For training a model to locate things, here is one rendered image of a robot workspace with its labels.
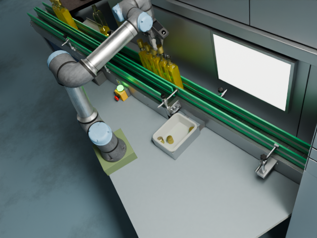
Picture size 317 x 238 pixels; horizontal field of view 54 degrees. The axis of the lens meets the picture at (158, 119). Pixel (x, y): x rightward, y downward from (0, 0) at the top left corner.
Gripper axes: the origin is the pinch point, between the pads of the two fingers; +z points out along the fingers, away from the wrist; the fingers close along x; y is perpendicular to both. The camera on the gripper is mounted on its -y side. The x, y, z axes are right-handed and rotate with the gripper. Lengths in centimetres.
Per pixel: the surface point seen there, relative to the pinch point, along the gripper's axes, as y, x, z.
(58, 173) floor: 85, 90, 118
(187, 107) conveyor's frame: -19.4, 6.2, 33.6
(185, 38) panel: -8.8, -11.7, -0.5
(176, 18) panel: -5.4, -11.7, -12.8
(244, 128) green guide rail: -58, 4, 24
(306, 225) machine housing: -103, 22, 40
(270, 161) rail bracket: -76, 8, 32
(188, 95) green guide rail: -20.4, 4.4, 23.4
